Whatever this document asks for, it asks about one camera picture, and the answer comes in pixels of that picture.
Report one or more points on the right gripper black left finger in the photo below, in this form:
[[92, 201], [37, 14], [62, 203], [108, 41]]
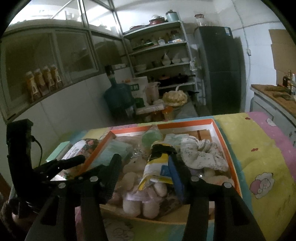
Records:
[[56, 202]]

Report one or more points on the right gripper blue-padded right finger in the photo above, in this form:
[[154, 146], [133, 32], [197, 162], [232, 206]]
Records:
[[232, 218]]

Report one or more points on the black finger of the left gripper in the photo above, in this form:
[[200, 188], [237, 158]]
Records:
[[49, 170]]

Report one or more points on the purple white plush toy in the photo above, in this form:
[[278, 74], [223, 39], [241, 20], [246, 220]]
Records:
[[210, 176]]

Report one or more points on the white floral cloth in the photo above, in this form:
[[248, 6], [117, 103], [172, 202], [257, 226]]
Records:
[[202, 154]]

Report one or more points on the green cloth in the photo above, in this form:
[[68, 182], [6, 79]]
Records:
[[152, 135]]

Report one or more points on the left hand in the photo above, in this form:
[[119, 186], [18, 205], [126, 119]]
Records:
[[7, 222]]

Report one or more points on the mint green carton box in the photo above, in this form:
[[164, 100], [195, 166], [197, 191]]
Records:
[[59, 152]]

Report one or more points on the floral tissue pack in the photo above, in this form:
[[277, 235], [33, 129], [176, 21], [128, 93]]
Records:
[[83, 147]]

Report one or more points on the orange drink bottles row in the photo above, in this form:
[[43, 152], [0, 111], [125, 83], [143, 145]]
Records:
[[41, 82]]

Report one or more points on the orange rimmed cardboard tray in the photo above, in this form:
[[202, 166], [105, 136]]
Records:
[[201, 129]]

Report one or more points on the colourful cartoon play mat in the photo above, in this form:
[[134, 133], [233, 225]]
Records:
[[257, 146]]

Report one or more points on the green water jug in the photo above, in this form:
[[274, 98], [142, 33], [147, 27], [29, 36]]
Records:
[[119, 98]]

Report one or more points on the kitchen counter with bottles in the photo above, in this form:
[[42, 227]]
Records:
[[278, 109]]

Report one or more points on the yellow dried food bag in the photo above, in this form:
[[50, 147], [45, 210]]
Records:
[[175, 98]]

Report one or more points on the metal kitchen shelf rack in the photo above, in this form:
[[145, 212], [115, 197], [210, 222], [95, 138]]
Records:
[[161, 52]]

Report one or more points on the dark grey refrigerator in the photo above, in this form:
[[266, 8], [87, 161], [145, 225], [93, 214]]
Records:
[[221, 69]]

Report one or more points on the cardboard wall sheets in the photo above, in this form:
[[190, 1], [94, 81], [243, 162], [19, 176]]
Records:
[[283, 49]]

